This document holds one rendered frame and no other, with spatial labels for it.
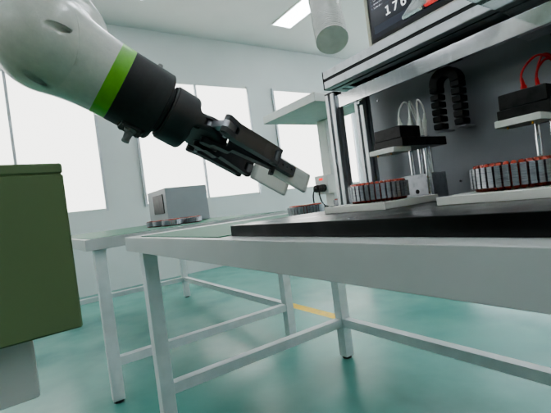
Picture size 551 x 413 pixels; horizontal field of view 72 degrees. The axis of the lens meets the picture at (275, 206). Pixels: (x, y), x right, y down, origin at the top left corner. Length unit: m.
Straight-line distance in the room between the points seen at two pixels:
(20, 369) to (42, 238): 0.08
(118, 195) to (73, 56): 4.63
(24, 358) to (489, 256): 0.33
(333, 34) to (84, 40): 1.66
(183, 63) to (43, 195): 5.57
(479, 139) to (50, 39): 0.78
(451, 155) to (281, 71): 5.77
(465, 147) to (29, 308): 0.85
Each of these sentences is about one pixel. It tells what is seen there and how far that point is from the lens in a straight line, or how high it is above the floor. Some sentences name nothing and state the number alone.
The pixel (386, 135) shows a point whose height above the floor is 0.91.
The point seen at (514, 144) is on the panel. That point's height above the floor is 0.86.
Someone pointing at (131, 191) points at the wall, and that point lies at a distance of 5.12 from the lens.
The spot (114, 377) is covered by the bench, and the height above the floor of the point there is 0.12.
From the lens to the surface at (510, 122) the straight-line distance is 0.64.
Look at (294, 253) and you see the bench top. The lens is 0.53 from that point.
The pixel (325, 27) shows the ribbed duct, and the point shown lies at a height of 1.61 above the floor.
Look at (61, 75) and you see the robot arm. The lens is 0.49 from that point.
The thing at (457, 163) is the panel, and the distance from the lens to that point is 0.94.
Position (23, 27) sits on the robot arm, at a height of 1.01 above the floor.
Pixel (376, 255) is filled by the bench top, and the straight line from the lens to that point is 0.42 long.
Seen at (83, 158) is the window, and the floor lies 1.62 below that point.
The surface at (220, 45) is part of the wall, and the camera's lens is 6.17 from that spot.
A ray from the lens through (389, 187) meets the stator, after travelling 0.70.
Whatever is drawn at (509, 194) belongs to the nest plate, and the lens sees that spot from 0.54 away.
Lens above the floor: 0.80
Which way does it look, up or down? 1 degrees down
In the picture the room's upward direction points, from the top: 7 degrees counter-clockwise
